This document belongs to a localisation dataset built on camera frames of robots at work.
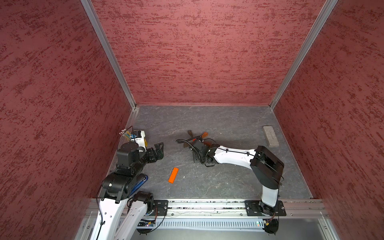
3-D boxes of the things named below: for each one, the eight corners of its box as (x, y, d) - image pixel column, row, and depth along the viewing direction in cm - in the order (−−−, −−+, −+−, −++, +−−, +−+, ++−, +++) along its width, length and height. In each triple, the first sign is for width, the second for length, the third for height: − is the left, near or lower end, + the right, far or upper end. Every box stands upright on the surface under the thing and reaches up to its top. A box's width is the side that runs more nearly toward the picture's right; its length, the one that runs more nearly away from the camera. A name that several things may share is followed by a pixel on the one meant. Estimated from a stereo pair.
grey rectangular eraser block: (268, 147, 99) (270, 144, 97) (262, 128, 109) (263, 125, 107) (277, 147, 99) (279, 144, 97) (270, 128, 109) (272, 125, 107)
